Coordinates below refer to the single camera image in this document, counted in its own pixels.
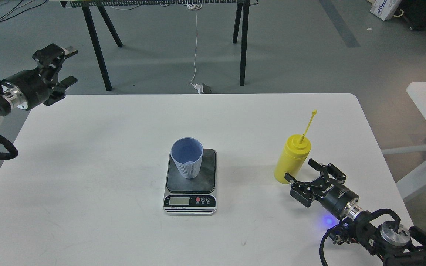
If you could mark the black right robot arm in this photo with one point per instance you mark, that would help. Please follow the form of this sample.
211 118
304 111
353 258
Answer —
380 232

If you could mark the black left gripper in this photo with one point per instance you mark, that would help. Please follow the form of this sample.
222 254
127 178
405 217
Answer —
29 88

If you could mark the yellow squeeze bottle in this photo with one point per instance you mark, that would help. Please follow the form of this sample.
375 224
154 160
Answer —
295 151

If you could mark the white cardboard box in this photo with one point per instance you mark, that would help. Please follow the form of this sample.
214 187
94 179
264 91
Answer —
384 9

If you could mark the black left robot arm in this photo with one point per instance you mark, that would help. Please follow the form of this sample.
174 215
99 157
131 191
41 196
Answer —
5 109

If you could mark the blue plastic cup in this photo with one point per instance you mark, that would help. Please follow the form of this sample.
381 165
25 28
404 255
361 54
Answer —
187 154

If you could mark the digital kitchen scale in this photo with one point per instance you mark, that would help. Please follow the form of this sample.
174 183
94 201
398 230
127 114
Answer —
196 196

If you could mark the white power adapter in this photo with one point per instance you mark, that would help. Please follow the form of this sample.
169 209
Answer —
202 88

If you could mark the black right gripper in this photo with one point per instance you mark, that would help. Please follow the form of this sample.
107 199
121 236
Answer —
328 189

